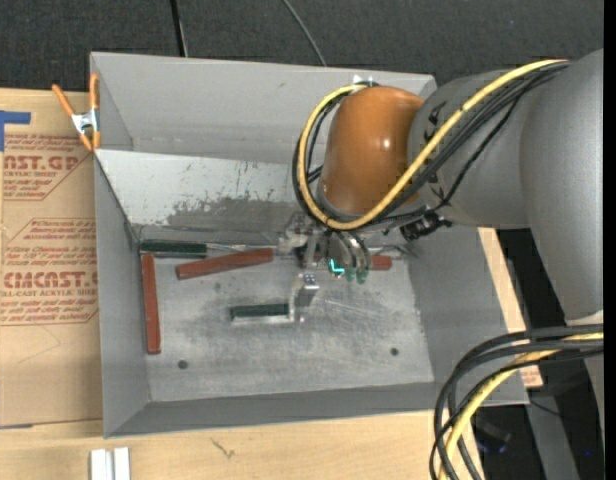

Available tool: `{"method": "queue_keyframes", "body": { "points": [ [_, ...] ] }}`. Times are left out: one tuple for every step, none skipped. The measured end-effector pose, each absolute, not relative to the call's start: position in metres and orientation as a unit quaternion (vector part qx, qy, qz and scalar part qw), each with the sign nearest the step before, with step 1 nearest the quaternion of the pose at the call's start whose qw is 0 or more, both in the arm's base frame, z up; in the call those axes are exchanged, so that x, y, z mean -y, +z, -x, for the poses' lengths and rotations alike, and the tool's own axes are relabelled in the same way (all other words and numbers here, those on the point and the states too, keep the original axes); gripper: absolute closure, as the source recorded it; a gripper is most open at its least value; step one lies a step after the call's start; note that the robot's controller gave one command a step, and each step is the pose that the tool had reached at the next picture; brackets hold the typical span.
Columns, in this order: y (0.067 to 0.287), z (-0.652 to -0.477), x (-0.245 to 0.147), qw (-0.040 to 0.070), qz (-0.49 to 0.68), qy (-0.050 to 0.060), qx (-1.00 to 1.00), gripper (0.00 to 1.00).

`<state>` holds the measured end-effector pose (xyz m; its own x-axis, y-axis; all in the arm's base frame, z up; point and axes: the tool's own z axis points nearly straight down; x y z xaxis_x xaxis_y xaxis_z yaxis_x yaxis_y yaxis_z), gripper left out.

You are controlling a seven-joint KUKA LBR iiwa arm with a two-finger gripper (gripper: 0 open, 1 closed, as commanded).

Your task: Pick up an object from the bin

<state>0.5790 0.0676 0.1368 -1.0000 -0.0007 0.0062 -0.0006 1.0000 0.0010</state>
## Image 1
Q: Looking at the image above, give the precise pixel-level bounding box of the black cylinder on white bracket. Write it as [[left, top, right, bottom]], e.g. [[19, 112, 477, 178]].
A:
[[378, 209, 454, 260]]

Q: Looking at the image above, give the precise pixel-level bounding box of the dark green flat block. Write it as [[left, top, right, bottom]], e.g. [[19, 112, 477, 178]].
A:
[[139, 239, 210, 259], [229, 303, 292, 323]]

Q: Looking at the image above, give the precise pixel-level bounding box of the grey metal bin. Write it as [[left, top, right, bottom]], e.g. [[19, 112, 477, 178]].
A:
[[89, 51, 530, 439]]

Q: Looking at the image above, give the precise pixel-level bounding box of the brown cardboard board red print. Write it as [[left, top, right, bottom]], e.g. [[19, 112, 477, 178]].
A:
[[0, 86, 105, 430]]

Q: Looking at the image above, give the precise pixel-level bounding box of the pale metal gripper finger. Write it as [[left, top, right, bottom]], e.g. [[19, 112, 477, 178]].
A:
[[277, 218, 310, 257], [288, 273, 321, 325]]

